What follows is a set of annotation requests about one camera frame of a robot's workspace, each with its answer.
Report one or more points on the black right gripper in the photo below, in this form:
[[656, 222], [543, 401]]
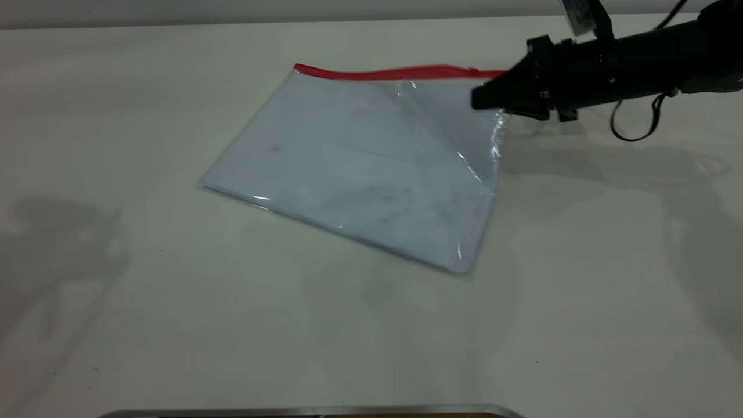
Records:
[[580, 72]]

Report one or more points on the clear plastic zipper bag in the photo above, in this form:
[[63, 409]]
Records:
[[360, 168]]

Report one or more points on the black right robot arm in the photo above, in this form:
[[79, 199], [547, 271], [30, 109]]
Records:
[[679, 49]]

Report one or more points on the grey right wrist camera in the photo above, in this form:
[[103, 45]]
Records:
[[583, 14]]

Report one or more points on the silver metal frame bar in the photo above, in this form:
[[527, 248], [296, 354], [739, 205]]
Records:
[[313, 412]]

